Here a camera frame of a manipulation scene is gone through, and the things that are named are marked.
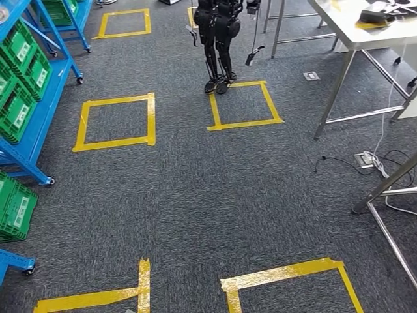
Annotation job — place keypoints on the black support stand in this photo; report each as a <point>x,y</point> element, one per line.
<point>254,52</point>

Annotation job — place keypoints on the black humanoid robot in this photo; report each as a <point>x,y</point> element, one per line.
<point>215,30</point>

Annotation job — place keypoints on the yellow floor tape square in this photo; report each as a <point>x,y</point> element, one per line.
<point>143,285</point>

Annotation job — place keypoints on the metal floor plate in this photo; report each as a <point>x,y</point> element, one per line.
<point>311,76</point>

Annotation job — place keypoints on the steel leg table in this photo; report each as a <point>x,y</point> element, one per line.
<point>277,26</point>

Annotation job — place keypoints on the metal floor socket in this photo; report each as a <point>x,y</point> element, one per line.
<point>362,160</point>

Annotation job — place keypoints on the steel side table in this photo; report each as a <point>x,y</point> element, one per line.
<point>345,26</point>

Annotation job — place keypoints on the yellow tape strip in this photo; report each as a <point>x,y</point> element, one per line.
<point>365,26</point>

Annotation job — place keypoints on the black device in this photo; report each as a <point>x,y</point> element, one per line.
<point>372,16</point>

